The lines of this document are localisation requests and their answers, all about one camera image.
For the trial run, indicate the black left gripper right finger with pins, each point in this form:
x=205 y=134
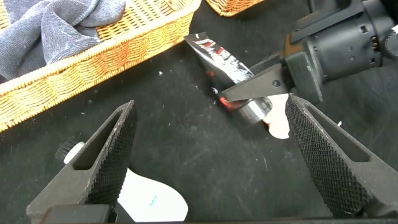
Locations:
x=348 y=183

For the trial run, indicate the white brush bottle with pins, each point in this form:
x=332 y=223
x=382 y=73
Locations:
x=149 y=199

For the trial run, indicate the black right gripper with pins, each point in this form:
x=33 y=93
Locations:
x=342 y=53

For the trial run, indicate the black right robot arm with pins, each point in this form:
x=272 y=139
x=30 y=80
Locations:
x=388 y=28

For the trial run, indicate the pink squeeze bottle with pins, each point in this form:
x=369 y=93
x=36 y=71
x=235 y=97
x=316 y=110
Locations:
x=278 y=121

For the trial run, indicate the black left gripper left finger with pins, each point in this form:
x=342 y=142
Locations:
x=77 y=186

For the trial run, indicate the grey cloth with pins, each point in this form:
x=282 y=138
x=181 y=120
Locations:
x=46 y=34

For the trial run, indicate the black cosmetic tube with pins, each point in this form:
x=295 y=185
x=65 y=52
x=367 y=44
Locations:
x=217 y=59

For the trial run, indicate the wicker basket with kitchenware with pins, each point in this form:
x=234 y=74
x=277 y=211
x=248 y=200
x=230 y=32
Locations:
x=109 y=59

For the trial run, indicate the wicker basket with food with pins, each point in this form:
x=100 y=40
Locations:
x=230 y=6

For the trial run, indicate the black tablecloth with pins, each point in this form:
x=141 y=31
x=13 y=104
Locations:
x=202 y=161

